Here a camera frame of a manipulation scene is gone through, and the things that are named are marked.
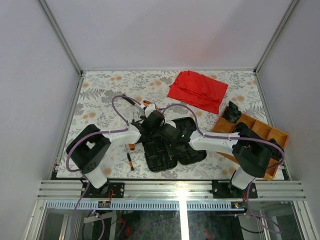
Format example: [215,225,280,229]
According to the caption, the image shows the wooden compartment tray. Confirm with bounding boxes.
[212,106,289,181]

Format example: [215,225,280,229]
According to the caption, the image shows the red folded cloth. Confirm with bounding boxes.
[167,70,229,114]

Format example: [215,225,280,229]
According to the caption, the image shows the small orange black screwdriver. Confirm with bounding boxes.
[127,153,135,171]

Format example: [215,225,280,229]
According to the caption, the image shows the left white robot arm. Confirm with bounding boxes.
[66,110,165,198]

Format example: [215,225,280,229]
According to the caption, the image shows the black plastic tool case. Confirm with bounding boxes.
[143,117,207,173]

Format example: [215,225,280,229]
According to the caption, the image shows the black handled hammer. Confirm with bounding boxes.
[121,94,143,110]

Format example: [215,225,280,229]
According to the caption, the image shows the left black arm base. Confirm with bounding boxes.
[84,180,125,200]

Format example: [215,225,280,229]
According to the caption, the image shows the black tape roll right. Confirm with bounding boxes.
[268,138,285,162]

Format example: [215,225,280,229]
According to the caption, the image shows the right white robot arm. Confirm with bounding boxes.
[158,123,285,198]

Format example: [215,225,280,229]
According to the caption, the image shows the orange black pliers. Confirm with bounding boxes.
[143,100,151,106]

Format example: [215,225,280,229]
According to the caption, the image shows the aluminium front rail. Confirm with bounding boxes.
[35,180,307,212]

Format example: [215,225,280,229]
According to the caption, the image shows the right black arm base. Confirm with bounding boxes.
[209,180,258,200]

